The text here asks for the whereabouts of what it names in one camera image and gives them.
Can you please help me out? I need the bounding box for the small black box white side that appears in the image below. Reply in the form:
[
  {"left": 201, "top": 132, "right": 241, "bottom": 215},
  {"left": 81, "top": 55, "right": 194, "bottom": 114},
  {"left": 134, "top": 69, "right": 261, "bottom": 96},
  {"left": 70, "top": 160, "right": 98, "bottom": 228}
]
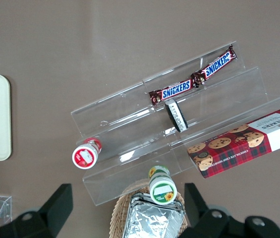
[{"left": 165, "top": 98, "right": 189, "bottom": 133}]

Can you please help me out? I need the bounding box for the green lidded yogurt cup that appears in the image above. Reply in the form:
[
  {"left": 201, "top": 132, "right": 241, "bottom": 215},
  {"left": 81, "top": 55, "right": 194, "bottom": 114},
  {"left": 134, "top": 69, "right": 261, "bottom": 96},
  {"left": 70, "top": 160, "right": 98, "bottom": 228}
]
[{"left": 148, "top": 164, "right": 178, "bottom": 205}]

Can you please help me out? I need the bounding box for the oval wicker basket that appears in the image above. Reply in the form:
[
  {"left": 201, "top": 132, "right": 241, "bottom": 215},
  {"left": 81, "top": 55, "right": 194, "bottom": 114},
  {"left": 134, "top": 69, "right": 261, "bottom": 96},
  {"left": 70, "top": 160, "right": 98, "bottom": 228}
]
[{"left": 108, "top": 178, "right": 188, "bottom": 238}]

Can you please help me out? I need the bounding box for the red lidded yogurt cup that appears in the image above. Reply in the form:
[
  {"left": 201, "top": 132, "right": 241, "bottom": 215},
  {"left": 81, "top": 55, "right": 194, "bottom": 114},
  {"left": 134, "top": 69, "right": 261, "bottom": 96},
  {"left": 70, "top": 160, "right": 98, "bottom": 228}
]
[{"left": 71, "top": 137, "right": 103, "bottom": 170}]

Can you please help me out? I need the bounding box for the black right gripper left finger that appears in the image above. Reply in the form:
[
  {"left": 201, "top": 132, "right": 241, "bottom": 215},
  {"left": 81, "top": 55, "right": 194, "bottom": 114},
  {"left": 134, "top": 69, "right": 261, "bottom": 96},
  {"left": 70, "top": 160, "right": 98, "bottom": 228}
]
[{"left": 10, "top": 183, "right": 74, "bottom": 238}]

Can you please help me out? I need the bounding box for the clear acrylic step display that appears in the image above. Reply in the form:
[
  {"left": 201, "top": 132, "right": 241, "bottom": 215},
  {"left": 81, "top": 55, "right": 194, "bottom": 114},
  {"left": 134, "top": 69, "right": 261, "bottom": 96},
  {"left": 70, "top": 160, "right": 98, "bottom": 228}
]
[{"left": 70, "top": 41, "right": 280, "bottom": 207}]

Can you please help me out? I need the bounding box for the stack of foil trays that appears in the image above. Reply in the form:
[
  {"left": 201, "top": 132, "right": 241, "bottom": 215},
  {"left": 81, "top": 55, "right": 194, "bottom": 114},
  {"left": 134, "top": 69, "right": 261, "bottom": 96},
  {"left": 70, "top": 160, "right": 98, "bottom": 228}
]
[{"left": 123, "top": 192, "right": 184, "bottom": 238}]

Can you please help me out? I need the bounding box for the red tartan cookie box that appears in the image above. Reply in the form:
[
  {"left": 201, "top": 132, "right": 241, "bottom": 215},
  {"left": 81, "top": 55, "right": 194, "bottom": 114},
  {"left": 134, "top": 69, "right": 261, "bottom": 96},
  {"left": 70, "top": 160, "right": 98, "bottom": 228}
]
[{"left": 187, "top": 109, "right": 280, "bottom": 179}]

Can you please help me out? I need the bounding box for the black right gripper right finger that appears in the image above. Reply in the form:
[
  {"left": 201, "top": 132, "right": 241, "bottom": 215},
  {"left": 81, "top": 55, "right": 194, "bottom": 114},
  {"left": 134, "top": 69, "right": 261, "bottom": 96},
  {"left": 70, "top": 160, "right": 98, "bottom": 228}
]
[{"left": 178, "top": 182, "right": 245, "bottom": 238}]

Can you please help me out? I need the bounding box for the Snickers chocolate bar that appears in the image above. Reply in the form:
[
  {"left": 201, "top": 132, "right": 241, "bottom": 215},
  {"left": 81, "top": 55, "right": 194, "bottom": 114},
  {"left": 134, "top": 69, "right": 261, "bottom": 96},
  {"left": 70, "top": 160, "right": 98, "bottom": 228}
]
[
  {"left": 190, "top": 44, "right": 237, "bottom": 86},
  {"left": 148, "top": 79, "right": 195, "bottom": 108}
]

